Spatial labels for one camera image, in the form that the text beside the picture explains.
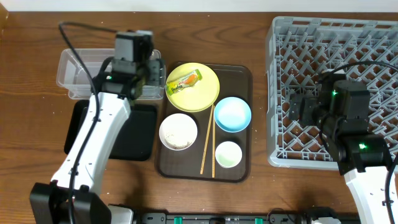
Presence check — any green snack wrapper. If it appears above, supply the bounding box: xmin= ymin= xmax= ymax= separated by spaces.
xmin=165 ymin=69 xmax=203 ymax=95

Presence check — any white bowl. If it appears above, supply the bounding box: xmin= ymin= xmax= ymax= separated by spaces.
xmin=159 ymin=113 xmax=198 ymax=151

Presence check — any yellow plate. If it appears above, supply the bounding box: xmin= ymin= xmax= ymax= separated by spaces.
xmin=165 ymin=62 xmax=220 ymax=113

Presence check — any light blue bowl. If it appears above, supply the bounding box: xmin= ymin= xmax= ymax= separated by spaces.
xmin=214 ymin=96 xmax=252 ymax=133

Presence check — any white cup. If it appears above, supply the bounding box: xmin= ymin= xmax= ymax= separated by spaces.
xmin=215 ymin=141 xmax=243 ymax=169

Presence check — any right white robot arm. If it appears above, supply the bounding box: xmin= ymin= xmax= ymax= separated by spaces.
xmin=289 ymin=80 xmax=397 ymax=223

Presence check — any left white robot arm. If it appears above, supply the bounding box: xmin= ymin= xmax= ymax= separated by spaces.
xmin=29 ymin=57 xmax=165 ymax=223

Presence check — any black waste tray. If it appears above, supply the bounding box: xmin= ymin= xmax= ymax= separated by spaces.
xmin=64 ymin=100 xmax=157 ymax=161

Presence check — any grey dishwasher rack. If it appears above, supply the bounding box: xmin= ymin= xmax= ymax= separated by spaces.
xmin=266 ymin=17 xmax=397 ymax=170

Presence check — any clear plastic bin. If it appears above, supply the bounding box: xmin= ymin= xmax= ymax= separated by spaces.
xmin=57 ymin=49 xmax=165 ymax=100

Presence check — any left wooden chopstick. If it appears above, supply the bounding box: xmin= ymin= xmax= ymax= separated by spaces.
xmin=200 ymin=104 xmax=215 ymax=175

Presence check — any dark brown serving tray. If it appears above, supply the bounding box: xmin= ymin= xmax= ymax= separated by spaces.
xmin=155 ymin=64 xmax=252 ymax=183

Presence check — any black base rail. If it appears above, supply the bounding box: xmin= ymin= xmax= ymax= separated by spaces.
xmin=107 ymin=203 xmax=361 ymax=224

